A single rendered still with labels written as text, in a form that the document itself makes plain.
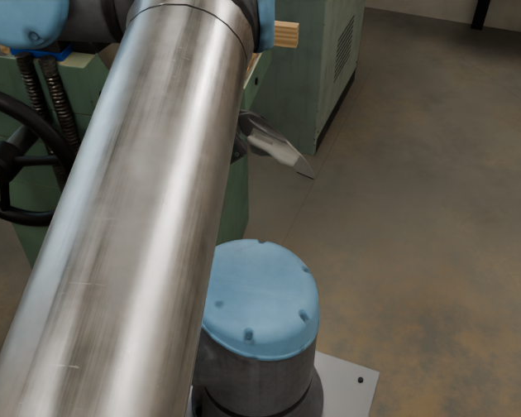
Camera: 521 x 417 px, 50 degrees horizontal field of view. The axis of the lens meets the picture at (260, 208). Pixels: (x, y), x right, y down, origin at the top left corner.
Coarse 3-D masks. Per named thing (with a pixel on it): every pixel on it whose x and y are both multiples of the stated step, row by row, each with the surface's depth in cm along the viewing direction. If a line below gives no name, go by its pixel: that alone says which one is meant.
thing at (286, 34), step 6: (276, 24) 100; (282, 24) 100; (288, 24) 100; (294, 24) 100; (276, 30) 101; (282, 30) 100; (288, 30) 100; (294, 30) 100; (276, 36) 102; (282, 36) 101; (288, 36) 101; (294, 36) 101; (276, 42) 102; (282, 42) 102; (288, 42) 102; (294, 42) 101
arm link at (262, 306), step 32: (224, 256) 65; (256, 256) 65; (288, 256) 66; (224, 288) 62; (256, 288) 62; (288, 288) 62; (224, 320) 59; (256, 320) 59; (288, 320) 59; (224, 352) 60; (256, 352) 59; (288, 352) 61; (192, 384) 65; (224, 384) 64; (256, 384) 63; (288, 384) 65; (256, 416) 69
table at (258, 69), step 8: (0, 56) 100; (256, 56) 100; (264, 56) 103; (0, 64) 101; (256, 64) 98; (264, 64) 104; (0, 72) 102; (8, 72) 102; (248, 72) 96; (256, 72) 99; (264, 72) 106; (0, 80) 104; (8, 80) 103; (248, 80) 94; (256, 80) 99; (248, 88) 95; (256, 88) 101; (248, 96) 96; (248, 104) 97; (56, 120) 94; (80, 120) 93; (88, 120) 92
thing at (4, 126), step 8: (0, 112) 109; (0, 120) 111; (8, 120) 110; (16, 120) 110; (0, 128) 113; (8, 128) 112; (16, 128) 112; (56, 128) 109; (80, 128) 107; (8, 136) 114; (80, 136) 109
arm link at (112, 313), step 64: (128, 0) 39; (192, 0) 35; (256, 0) 38; (128, 64) 32; (192, 64) 32; (128, 128) 28; (192, 128) 29; (64, 192) 28; (128, 192) 26; (192, 192) 28; (64, 256) 24; (128, 256) 24; (192, 256) 26; (64, 320) 22; (128, 320) 23; (192, 320) 25; (0, 384) 22; (64, 384) 21; (128, 384) 21
